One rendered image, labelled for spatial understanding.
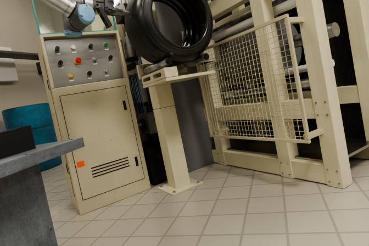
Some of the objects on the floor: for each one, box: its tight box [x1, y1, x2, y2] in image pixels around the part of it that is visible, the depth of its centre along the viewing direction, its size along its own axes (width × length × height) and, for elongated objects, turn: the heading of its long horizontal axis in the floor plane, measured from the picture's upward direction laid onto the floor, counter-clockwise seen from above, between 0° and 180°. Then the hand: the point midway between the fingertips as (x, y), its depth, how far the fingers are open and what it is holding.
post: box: [124, 0, 191, 189], centre depth 204 cm, size 13×13×250 cm
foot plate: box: [157, 178, 204, 196], centre depth 211 cm, size 27×27×2 cm
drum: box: [2, 103, 62, 172], centre depth 408 cm, size 63×63×96 cm
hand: (127, 14), depth 162 cm, fingers closed
